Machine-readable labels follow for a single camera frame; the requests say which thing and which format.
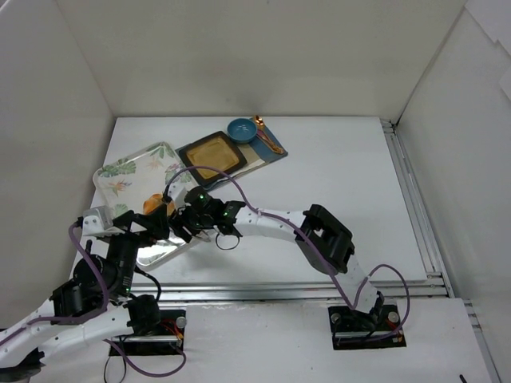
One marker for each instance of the blue striped placemat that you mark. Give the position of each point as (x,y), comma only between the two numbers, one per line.
(258,155)

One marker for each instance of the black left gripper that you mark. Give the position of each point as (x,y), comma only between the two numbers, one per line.
(130,223)

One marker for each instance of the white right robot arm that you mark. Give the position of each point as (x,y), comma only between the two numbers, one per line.
(325,242)

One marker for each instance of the brown square plate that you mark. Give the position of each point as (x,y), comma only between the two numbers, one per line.
(216,150)

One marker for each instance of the blue ceramic bowl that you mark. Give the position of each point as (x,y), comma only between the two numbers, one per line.
(242,130)

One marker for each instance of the aluminium frame rail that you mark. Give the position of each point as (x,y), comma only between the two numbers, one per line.
(262,315)

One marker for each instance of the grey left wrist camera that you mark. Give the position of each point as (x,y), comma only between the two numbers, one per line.
(96,221)

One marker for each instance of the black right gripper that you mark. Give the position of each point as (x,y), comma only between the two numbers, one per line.
(182,225)

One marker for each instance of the metal serving tongs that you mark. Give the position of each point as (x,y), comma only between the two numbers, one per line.
(203,235)

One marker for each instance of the gold patterned spoon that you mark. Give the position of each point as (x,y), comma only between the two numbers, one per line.
(264,137)

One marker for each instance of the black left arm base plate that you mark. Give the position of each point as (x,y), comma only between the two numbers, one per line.
(164,339)

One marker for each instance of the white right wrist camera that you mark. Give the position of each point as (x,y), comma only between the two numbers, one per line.
(176,195)

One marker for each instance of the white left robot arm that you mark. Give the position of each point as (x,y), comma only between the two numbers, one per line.
(96,303)

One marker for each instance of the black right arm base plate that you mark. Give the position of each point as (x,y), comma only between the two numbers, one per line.
(349,332)

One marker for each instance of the round bread roll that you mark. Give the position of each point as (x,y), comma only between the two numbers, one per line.
(154,202)

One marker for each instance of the floral leaf print tray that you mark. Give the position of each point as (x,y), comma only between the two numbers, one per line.
(127,183)

